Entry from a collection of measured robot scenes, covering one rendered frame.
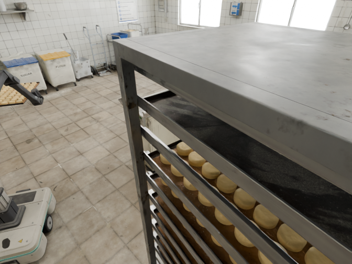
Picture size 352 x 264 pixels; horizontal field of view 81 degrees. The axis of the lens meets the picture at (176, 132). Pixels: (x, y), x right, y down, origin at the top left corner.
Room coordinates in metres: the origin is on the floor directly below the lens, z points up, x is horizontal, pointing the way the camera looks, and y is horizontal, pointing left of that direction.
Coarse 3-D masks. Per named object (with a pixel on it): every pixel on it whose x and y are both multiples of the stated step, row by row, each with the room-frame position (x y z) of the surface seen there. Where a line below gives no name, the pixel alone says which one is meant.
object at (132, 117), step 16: (128, 64) 0.45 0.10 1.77; (128, 80) 0.45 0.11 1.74; (128, 96) 0.45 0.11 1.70; (128, 112) 0.44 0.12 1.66; (128, 128) 0.45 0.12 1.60; (144, 160) 0.46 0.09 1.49; (144, 176) 0.46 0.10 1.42; (144, 192) 0.45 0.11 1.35; (144, 208) 0.45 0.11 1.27; (144, 224) 0.45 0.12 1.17
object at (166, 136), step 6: (150, 120) 1.81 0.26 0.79; (156, 120) 1.86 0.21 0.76; (150, 126) 1.81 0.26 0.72; (156, 126) 1.86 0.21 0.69; (162, 126) 1.91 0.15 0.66; (156, 132) 1.85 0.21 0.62; (162, 132) 1.91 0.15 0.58; (168, 132) 1.96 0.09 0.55; (144, 138) 1.88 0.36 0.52; (162, 138) 1.91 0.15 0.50; (168, 138) 1.96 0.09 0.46; (174, 138) 2.02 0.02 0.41; (144, 144) 1.89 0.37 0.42; (150, 144) 1.80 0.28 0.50; (168, 144) 1.96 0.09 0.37; (144, 150) 1.91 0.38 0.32; (150, 150) 1.80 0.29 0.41; (150, 168) 1.83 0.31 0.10
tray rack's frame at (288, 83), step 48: (144, 48) 0.39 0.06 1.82; (192, 48) 0.39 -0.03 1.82; (240, 48) 0.39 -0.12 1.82; (288, 48) 0.39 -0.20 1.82; (336, 48) 0.39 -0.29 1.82; (240, 96) 0.19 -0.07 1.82; (288, 96) 0.19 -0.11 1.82; (336, 96) 0.19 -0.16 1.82; (288, 144) 0.15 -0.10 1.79; (336, 144) 0.12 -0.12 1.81
